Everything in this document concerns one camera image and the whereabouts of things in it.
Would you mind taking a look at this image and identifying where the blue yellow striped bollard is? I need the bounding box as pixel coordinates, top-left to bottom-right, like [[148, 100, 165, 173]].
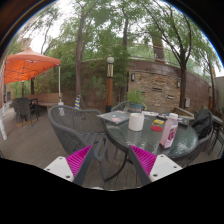
[[73, 94, 82, 110]]

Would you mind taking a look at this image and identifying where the orange canopy tent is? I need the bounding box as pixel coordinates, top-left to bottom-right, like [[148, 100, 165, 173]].
[[2, 47, 62, 86]]

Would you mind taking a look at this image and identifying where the silver laptop with stickers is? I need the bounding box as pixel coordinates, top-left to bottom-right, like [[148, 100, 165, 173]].
[[97, 110, 131, 125]]

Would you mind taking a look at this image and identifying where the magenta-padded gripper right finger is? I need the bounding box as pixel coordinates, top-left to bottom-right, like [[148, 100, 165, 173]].
[[128, 145, 183, 187]]

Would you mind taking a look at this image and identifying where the wooden bench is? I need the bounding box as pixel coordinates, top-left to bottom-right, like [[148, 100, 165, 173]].
[[28, 92, 63, 113]]

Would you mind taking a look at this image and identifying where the wooden lamp post white globe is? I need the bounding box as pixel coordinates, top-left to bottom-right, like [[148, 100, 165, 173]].
[[105, 56, 115, 113]]

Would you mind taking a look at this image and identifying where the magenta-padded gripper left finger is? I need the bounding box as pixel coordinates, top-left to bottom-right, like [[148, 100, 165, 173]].
[[44, 144, 97, 187]]

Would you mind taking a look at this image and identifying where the pink juice bottle white cap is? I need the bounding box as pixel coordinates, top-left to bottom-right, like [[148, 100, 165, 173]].
[[159, 112, 179, 149]]

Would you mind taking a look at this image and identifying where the white cup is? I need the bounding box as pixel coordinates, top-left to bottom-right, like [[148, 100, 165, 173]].
[[128, 112, 145, 132]]

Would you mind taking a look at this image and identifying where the green plant in teal pot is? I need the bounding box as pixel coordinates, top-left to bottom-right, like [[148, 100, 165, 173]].
[[125, 88, 148, 113]]

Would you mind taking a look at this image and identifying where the black jacket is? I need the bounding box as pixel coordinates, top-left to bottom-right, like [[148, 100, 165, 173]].
[[191, 109, 214, 139]]

